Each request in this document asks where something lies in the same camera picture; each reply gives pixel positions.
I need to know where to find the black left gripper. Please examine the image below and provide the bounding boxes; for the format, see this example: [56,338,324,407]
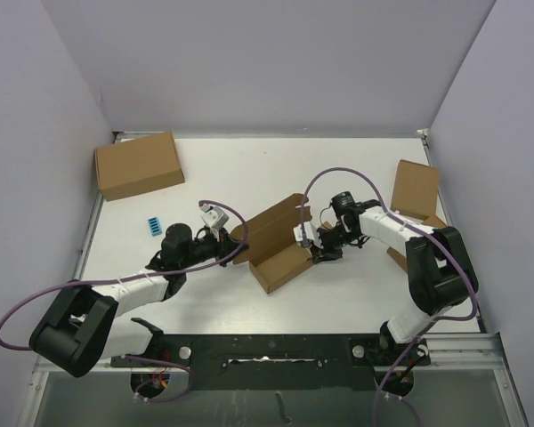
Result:
[180,225,249,269]

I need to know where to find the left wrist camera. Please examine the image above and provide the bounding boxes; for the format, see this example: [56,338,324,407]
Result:
[199,202,229,233]

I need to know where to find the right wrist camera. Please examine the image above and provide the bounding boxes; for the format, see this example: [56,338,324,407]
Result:
[293,222,320,248]

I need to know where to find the purple cable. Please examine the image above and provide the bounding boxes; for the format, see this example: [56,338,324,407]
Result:
[0,199,250,404]
[300,166,480,427]

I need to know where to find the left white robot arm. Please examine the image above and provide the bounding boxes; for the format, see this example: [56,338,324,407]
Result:
[28,223,248,377]

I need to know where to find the cardboard box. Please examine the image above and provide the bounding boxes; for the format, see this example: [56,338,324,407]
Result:
[233,193,313,294]
[94,132,185,201]
[390,160,441,220]
[386,215,447,272]

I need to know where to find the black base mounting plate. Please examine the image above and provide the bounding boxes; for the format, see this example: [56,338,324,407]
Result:
[110,334,431,391]

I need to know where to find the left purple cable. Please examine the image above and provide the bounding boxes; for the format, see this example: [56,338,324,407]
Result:
[0,199,250,404]

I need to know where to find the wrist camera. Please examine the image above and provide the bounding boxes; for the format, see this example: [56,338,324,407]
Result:
[293,222,320,248]
[199,202,229,233]

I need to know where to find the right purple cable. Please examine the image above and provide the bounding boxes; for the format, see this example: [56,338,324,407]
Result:
[300,166,480,427]

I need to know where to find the aluminium table frame rail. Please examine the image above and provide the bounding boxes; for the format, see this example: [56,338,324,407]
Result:
[20,131,530,427]

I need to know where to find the blue plastic rack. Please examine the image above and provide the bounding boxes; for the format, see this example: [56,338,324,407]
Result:
[147,217,162,237]

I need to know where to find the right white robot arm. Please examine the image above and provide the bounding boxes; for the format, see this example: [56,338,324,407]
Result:
[294,191,479,364]

